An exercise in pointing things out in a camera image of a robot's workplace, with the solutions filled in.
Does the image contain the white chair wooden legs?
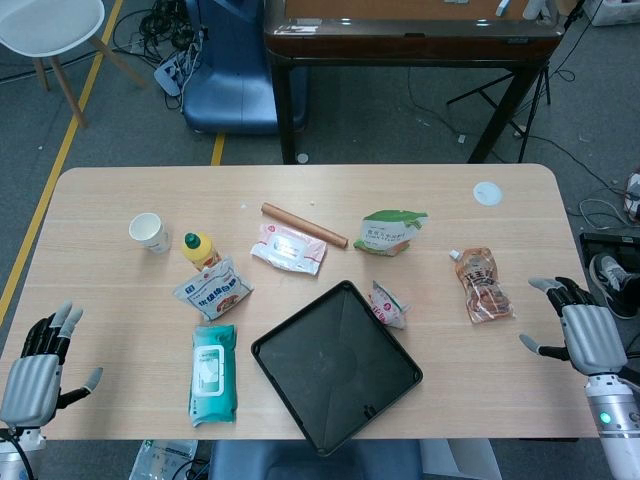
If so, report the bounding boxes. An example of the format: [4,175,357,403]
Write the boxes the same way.
[0,0,151,129]

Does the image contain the clear plastic bag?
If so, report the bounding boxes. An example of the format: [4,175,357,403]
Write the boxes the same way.
[130,438,199,480]

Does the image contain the white round lid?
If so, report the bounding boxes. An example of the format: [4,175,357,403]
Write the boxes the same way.
[472,181,503,206]

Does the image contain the black flat device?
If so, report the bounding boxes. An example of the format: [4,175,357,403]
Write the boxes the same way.
[578,231,640,261]

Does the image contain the white paper cup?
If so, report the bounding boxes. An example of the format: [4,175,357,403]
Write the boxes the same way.
[128,212,170,255]

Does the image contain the black sneaker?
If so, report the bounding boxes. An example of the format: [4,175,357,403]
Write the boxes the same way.
[588,253,640,320]

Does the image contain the dark wood mahjong table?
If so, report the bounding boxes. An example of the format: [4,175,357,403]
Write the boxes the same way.
[263,0,571,165]

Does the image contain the blue seat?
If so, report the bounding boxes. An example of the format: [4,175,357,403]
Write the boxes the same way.
[207,439,424,480]

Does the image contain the black plastic tray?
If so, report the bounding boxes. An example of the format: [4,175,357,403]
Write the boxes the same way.
[250,279,425,457]

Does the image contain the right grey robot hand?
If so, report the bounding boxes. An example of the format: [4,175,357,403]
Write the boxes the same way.
[519,276,629,376]

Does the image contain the white power strip with cables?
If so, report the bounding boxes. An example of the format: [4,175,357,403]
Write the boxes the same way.
[153,49,201,99]

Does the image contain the orange spout sauce pouch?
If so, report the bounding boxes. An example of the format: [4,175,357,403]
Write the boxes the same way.
[448,246,516,325]

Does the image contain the wooden rolling pin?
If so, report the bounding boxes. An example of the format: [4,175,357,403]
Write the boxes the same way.
[260,201,349,248]

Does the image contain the black tripod stand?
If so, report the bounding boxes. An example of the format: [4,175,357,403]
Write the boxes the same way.
[446,49,554,139]

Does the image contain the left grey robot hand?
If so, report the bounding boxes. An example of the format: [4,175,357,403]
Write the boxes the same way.
[0,299,104,427]

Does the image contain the white castor sugar bag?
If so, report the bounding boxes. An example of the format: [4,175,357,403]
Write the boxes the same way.
[173,255,255,322]

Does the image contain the green white corn starch bag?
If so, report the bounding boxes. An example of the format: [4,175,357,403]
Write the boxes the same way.
[353,208,430,256]

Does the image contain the pink wet wipes pack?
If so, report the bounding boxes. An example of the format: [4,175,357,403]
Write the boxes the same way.
[249,222,328,277]

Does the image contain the yellow bottle green cap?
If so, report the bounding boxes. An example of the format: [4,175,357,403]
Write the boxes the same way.
[180,232,222,273]

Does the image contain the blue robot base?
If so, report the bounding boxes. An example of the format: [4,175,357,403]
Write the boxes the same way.
[182,0,307,135]

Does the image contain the teal wet wipes pack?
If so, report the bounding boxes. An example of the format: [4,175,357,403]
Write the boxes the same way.
[188,323,238,429]

